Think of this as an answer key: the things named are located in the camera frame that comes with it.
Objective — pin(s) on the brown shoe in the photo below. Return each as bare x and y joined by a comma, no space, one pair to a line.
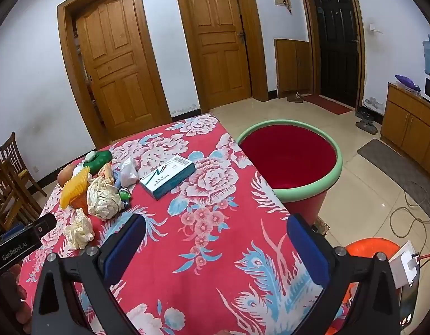
295,97

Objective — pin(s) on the orange snack packet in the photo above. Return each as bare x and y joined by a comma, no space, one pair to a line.
106,173

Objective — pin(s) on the wooden chair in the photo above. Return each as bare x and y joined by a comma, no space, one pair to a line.
17,160
5,195

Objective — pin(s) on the orange plastic stool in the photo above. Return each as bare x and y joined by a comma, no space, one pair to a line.
366,246

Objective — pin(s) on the white plastic bag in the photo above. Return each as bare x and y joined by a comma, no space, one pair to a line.
128,172

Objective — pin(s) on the small green toy figure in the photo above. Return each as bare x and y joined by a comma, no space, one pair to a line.
124,195

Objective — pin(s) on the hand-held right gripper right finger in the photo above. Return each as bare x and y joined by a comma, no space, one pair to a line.
309,251

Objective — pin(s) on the wooden shoe cabinet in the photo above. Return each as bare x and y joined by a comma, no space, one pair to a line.
293,68

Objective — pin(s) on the red floral tablecloth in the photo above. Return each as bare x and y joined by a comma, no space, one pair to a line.
208,251

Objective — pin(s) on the red bucket with green rim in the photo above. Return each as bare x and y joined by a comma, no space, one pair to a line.
288,157

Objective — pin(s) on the dark shoe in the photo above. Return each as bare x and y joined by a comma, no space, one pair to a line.
366,127
365,114

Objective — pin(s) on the teal and white cardboard box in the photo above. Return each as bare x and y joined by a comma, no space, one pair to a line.
166,178

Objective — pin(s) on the person's left hand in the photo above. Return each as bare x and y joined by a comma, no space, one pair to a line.
9,289

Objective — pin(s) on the small paper ball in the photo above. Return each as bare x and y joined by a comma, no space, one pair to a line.
78,230

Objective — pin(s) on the wooden sideboard cabinet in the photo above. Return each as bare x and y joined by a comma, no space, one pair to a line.
410,125

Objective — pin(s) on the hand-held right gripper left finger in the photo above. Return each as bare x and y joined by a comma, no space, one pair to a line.
126,247

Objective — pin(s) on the red doormat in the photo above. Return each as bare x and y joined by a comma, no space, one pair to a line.
328,104

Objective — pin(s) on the black entrance door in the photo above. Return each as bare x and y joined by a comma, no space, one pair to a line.
335,45

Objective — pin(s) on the orange plastic toy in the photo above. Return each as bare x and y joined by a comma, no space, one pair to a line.
79,204

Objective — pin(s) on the wooden panel door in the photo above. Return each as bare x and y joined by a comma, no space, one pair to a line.
218,45
117,62

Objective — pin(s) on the yellow toy corn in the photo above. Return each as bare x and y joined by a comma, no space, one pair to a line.
73,186

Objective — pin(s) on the brown toy pear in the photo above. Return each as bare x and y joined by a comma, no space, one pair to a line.
65,176

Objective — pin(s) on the grey floor mat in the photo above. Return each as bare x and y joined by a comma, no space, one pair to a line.
396,164

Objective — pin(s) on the large paper ball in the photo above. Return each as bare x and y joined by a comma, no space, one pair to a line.
103,199

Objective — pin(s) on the purple bag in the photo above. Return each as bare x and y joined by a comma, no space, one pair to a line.
406,82

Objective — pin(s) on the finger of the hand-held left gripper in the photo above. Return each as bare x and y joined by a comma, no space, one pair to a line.
44,224

